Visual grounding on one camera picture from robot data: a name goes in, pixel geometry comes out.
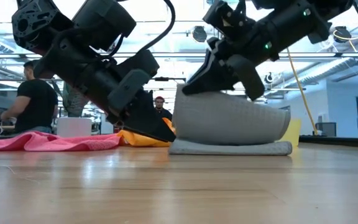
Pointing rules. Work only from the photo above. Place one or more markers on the small dark monitor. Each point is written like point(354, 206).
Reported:
point(326, 129)

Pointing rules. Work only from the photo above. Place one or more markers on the yellow translucent plastic bin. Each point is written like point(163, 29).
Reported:
point(292, 133)

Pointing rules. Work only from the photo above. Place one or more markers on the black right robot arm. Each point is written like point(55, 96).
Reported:
point(297, 21)

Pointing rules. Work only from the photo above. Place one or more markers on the grey microfiber towel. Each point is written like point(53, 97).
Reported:
point(228, 118)

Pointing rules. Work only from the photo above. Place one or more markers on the snake plant in white pot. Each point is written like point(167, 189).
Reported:
point(73, 127)

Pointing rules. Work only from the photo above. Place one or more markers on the orange microfiber towel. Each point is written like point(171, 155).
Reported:
point(141, 140)

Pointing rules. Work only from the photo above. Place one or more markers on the round black ceiling lamp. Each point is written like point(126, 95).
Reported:
point(342, 34)
point(199, 34)

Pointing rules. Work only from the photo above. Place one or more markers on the pink microfiber towel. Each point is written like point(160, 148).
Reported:
point(48, 141)

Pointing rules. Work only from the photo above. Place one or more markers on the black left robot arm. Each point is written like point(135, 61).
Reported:
point(104, 18)

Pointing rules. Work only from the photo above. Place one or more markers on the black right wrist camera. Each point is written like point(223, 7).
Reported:
point(228, 15)

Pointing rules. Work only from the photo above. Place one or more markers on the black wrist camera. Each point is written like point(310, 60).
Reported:
point(228, 15)
point(141, 67)

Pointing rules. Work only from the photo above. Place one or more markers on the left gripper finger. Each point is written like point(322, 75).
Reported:
point(129, 90)
point(160, 123)

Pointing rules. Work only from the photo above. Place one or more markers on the person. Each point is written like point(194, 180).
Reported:
point(160, 107)
point(36, 102)

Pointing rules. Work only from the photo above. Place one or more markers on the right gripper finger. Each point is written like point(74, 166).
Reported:
point(213, 77)
point(216, 48)

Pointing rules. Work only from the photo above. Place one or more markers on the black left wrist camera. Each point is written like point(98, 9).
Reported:
point(141, 67)

